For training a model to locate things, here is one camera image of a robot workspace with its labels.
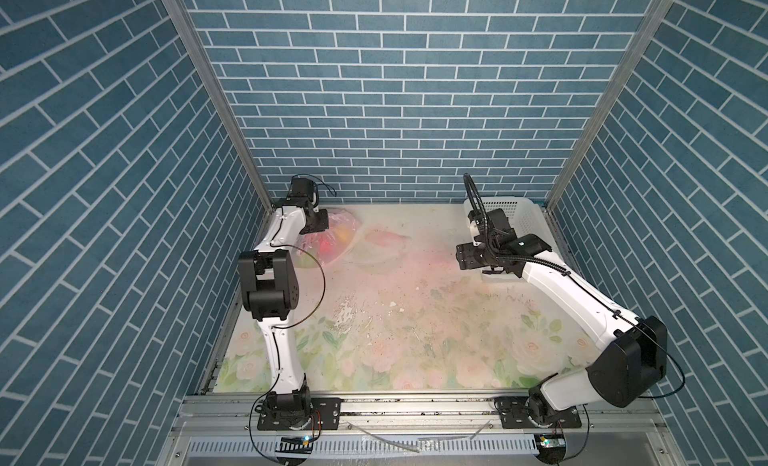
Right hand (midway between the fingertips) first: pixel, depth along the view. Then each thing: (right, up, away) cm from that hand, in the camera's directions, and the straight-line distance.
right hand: (470, 253), depth 84 cm
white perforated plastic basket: (+27, +11, +27) cm, 40 cm away
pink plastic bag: (-46, 0, +17) cm, 49 cm away
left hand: (-45, +9, +16) cm, 49 cm away
